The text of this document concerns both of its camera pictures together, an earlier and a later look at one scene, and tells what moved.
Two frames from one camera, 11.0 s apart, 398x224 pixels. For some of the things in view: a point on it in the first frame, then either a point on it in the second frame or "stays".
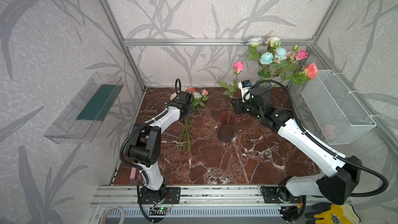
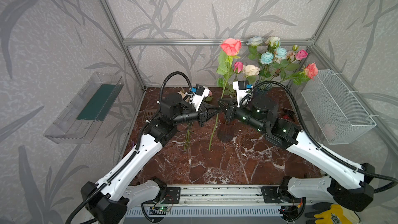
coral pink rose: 310,71 stays
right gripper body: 241,108 → 230,110
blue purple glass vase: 264,84 stays
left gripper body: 189,107 → 202,117
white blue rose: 253,42 stays
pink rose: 301,54 stays
